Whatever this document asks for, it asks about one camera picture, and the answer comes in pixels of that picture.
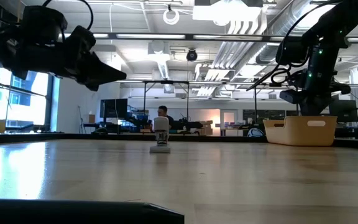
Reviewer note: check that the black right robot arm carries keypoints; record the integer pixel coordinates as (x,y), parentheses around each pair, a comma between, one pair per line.
(346,15)

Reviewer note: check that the black monitor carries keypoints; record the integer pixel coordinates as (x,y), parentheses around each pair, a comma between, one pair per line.
(113,108)
(343,110)

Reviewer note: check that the yellow plastic bin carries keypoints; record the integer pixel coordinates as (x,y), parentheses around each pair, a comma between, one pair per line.
(291,133)

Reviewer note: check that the long ceiling light bar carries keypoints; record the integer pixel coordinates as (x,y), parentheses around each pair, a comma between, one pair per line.
(151,36)

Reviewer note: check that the window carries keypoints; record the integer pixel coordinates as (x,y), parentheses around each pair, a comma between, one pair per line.
(26,102)

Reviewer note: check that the person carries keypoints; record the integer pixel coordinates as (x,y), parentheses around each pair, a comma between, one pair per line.
(163,112)

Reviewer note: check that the brown cardboard box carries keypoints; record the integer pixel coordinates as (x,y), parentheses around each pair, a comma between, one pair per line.
(206,128)

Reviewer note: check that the black metal rig frame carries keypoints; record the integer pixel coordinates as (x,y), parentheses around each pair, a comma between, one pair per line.
(187,99)
(255,99)

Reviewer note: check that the black table frame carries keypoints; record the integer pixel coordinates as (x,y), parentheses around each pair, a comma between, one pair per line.
(42,137)

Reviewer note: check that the silver ventilation duct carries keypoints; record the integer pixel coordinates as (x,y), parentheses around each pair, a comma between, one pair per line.
(272,21)

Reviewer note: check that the black ceiling camera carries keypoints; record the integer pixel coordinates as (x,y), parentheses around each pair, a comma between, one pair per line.
(191,55)

